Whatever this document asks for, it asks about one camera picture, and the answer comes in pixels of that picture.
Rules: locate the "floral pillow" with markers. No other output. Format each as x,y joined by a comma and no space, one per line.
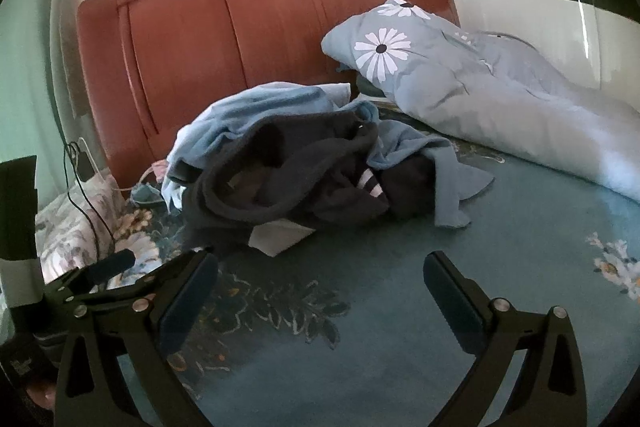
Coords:
65,227

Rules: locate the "white wardrobe with black stripe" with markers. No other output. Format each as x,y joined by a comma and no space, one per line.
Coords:
525,7

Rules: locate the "dark grey hoodie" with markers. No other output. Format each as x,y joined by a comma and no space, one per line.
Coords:
300,152

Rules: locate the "light blue t-shirt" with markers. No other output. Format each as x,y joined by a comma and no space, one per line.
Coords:
250,107

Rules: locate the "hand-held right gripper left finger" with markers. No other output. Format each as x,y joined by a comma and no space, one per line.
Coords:
187,302

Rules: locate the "pink cloth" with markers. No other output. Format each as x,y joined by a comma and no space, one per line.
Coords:
156,169

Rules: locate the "black striped pants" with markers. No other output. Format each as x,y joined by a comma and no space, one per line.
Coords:
400,187

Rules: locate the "daisy print quilt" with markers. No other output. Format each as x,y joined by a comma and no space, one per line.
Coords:
475,82

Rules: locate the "red wooden headboard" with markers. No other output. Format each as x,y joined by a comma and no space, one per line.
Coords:
200,32

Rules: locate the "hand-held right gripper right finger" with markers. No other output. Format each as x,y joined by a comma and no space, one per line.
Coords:
452,302

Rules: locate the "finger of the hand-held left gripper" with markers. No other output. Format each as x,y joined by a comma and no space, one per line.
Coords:
112,263

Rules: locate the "teal floral blanket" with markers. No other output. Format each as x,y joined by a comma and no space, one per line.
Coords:
375,282

